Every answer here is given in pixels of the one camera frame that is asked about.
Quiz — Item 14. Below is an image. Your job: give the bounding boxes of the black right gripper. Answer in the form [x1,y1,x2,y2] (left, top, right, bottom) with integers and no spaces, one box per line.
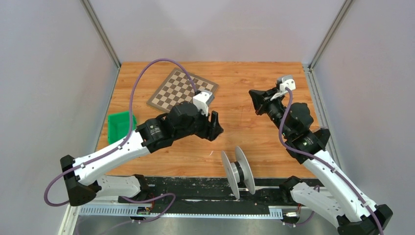
[248,88,290,138]

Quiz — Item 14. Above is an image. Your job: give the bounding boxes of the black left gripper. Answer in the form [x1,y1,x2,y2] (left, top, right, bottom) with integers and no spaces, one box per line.
[174,105,224,141]

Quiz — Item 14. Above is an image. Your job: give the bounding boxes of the white perforated filament spool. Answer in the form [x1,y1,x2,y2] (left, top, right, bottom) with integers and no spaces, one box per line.
[221,146,255,200]

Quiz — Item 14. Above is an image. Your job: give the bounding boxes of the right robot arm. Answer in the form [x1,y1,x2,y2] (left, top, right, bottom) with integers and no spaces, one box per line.
[249,88,393,235]

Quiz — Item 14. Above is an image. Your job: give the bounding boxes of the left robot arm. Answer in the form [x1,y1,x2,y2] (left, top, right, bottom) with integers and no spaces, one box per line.
[60,101,224,206]

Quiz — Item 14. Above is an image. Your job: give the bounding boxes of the wooden chessboard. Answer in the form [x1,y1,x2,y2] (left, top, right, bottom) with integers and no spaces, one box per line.
[146,67,219,114]

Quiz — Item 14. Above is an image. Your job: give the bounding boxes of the green plastic bin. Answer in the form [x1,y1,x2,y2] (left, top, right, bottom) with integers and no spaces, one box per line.
[107,111,130,144]

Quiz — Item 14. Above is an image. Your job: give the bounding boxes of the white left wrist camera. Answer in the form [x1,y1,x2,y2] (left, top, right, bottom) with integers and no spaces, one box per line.
[192,90,214,117]

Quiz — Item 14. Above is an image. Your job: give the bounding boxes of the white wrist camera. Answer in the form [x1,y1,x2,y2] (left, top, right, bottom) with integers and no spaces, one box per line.
[270,75,296,101]
[192,90,214,117]

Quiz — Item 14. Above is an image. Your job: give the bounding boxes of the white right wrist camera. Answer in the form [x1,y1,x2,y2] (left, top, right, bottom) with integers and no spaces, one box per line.
[270,75,296,101]

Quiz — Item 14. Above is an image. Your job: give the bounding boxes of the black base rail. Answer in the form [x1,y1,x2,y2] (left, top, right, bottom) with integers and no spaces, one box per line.
[94,176,325,215]

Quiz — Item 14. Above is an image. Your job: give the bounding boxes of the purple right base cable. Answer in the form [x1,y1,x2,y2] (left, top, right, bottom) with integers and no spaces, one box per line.
[281,185,320,227]

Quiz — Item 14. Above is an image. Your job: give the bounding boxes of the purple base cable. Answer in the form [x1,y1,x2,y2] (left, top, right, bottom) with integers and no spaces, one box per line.
[120,193,177,224]
[281,185,320,227]

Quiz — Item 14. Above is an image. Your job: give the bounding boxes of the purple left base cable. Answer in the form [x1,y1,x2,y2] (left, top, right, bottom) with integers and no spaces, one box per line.
[120,193,177,224]

